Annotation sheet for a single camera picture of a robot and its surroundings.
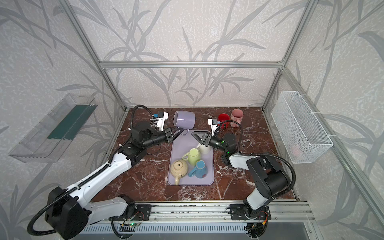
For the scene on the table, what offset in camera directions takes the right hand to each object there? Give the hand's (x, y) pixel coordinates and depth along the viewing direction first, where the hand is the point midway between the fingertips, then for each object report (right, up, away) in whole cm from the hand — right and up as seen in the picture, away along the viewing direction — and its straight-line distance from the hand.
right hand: (194, 130), depth 77 cm
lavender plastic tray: (-9, -11, +21) cm, 25 cm away
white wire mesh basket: (+47, -2, -15) cm, 49 cm away
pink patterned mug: (+28, +9, +26) cm, 40 cm away
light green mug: (-1, -15, +6) cm, 16 cm away
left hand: (-4, +2, -7) cm, 8 cm away
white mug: (+6, -13, +14) cm, 20 cm away
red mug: (+20, +8, +31) cm, 37 cm away
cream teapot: (-8, -21, +2) cm, 23 cm away
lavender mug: (-4, +6, -5) cm, 9 cm away
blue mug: (+3, -22, +3) cm, 23 cm away
